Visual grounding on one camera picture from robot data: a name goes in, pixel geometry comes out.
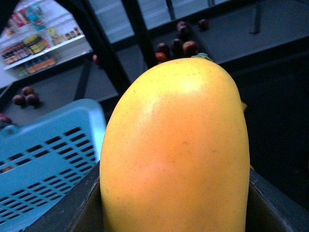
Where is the yellow mango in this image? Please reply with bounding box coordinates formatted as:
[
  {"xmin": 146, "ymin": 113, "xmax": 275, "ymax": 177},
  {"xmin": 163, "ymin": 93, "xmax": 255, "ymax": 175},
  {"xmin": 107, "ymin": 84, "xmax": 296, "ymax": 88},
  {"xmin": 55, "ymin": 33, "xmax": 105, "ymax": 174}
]
[{"xmin": 99, "ymin": 56, "xmax": 250, "ymax": 232}]

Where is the shelf with bottles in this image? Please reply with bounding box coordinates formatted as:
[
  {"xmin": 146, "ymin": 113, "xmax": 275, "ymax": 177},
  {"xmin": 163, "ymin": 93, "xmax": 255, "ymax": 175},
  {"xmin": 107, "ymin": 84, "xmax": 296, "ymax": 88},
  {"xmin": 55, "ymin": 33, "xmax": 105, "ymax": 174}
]
[{"xmin": 0, "ymin": 0, "xmax": 92, "ymax": 86}]

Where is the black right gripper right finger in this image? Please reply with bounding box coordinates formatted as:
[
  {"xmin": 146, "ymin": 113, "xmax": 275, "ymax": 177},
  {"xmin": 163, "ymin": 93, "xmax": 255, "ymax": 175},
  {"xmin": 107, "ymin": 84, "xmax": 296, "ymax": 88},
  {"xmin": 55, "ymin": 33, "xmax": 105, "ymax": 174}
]
[{"xmin": 246, "ymin": 169, "xmax": 309, "ymax": 232}]

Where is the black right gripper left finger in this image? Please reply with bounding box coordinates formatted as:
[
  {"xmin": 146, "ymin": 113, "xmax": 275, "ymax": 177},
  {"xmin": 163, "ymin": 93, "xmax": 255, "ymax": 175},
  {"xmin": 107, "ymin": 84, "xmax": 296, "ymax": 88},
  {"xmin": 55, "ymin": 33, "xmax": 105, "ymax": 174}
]
[{"xmin": 25, "ymin": 163, "xmax": 100, "ymax": 232}]

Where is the light blue plastic basket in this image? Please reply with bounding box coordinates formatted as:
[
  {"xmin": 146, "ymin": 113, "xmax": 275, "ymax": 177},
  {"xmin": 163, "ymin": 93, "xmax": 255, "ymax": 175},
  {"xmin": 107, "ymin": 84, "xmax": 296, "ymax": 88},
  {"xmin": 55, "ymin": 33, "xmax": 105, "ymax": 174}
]
[{"xmin": 0, "ymin": 99, "xmax": 106, "ymax": 232}]

